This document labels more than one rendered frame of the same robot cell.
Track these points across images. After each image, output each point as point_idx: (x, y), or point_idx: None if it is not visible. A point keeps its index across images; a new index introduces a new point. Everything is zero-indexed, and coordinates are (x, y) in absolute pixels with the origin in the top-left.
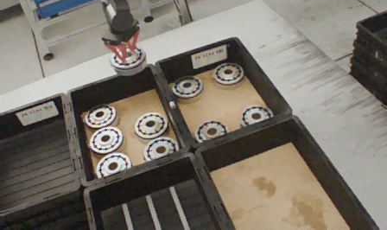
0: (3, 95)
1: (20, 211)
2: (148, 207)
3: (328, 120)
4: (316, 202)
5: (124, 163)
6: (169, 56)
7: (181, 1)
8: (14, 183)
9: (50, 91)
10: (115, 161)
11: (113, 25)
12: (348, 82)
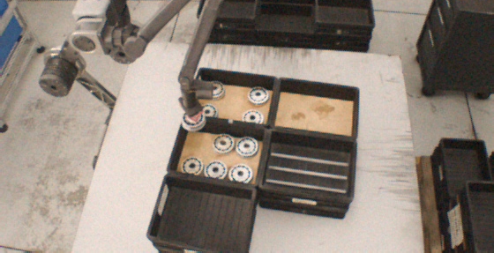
0: (76, 240)
1: (250, 226)
2: (274, 170)
3: (265, 73)
4: (320, 102)
5: (242, 167)
6: None
7: (94, 80)
8: (205, 238)
9: (105, 203)
10: (237, 171)
11: (211, 98)
12: (248, 49)
